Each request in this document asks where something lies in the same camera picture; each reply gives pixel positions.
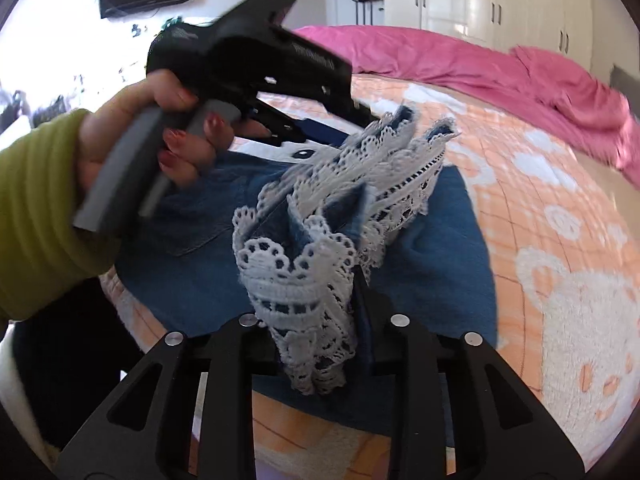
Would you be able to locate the blue denim pants lace hem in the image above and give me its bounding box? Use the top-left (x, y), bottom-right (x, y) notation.
top-left (115, 107), bottom-right (497, 434)

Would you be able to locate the green left sleeve forearm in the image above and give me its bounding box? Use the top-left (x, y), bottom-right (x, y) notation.
top-left (0, 110), bottom-right (119, 324)

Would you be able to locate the person's left hand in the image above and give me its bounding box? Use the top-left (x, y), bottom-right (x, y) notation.
top-left (76, 70), bottom-right (271, 193)

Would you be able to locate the cluttered white desk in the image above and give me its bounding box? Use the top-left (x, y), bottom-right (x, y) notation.
top-left (1, 15), bottom-right (186, 127)

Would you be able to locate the peach bear print blanket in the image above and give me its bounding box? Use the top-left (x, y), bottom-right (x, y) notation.
top-left (101, 77), bottom-right (639, 479)

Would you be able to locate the white wardrobe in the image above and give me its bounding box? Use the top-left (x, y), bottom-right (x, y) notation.
top-left (384, 0), bottom-right (593, 70)

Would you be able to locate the pink duvet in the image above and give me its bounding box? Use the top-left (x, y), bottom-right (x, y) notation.
top-left (297, 26), bottom-right (639, 184)

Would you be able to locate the beige bed sheet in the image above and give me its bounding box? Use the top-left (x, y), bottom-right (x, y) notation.
top-left (349, 71), bottom-right (640, 241)

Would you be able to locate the grey padded headboard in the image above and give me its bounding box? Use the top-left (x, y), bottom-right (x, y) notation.
top-left (610, 65), bottom-right (640, 116)

